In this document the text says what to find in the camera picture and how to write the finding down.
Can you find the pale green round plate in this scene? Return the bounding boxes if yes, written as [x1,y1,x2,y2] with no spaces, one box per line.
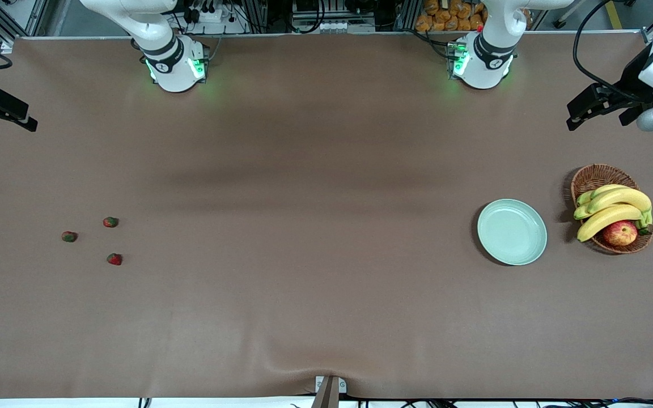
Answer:
[477,198,548,266]

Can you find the brown wicker basket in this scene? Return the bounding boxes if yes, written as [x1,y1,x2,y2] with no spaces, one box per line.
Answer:
[571,164,653,255]

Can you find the yellow banana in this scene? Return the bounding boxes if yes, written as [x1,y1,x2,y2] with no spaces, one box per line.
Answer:
[576,204,644,243]
[576,184,631,207]
[574,188,653,227]

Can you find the red apple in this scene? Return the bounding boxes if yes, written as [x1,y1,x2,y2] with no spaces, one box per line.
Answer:
[603,220,639,247]

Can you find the bag of orange buns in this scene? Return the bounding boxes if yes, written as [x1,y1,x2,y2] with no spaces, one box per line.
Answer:
[414,0,487,32]

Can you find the white power strip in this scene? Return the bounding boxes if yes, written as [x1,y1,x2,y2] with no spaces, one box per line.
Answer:
[188,5,226,24]

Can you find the table cover cloth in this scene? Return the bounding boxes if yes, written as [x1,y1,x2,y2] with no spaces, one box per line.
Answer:
[0,31,653,400]

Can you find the white connector strip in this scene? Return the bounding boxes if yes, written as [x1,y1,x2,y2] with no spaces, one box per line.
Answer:
[316,20,376,33]

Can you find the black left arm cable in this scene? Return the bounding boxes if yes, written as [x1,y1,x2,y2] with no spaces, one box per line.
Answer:
[573,0,653,104]

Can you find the white clamp bracket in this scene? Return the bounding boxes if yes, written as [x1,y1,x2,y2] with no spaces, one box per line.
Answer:
[315,376,347,394]

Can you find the grey mount bar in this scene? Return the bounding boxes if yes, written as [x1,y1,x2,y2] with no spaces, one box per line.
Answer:
[311,376,340,408]

